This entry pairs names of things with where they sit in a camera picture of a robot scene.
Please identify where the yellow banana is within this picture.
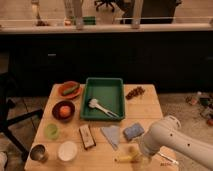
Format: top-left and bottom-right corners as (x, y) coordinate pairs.
(114, 146), (140, 163)

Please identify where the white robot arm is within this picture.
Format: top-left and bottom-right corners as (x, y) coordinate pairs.
(138, 115), (213, 171)

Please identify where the green plastic tray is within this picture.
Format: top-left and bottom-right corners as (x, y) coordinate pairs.
(80, 77), (125, 121)

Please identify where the white plastic utensil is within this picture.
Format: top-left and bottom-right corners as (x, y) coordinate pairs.
(88, 99), (119, 118)

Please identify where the green cucumber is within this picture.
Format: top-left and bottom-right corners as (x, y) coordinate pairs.
(62, 84), (80, 96)

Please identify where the bunch of dark grapes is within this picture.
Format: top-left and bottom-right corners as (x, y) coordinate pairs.
(126, 86), (145, 100)

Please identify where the orange plate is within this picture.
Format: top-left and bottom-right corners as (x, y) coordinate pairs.
(58, 81), (81, 99)

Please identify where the grey folded cloth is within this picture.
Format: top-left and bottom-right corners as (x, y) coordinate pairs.
(100, 125), (120, 150)

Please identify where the orange fruit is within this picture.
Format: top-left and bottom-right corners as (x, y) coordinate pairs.
(59, 106), (71, 118)

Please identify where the dark rectangular box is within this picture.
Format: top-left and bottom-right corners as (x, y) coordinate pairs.
(79, 124), (96, 149)

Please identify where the blue sponge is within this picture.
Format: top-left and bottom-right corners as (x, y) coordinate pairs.
(123, 123), (144, 141)

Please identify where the dark red bowl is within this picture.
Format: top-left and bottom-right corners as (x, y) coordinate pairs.
(52, 101), (75, 121)

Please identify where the small green cup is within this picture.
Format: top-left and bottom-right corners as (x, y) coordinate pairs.
(44, 124), (59, 140)

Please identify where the white bowl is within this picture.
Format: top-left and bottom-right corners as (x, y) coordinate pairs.
(57, 141), (78, 162)

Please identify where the black office chair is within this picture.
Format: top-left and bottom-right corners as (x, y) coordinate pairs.
(94, 0), (115, 12)

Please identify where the metal fork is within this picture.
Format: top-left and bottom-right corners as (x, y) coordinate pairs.
(157, 152), (179, 165)

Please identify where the metal cup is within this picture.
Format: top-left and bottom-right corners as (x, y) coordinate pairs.
(30, 144), (48, 163)

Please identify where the black chair left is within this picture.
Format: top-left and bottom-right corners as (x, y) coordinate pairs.
(0, 71), (44, 163)

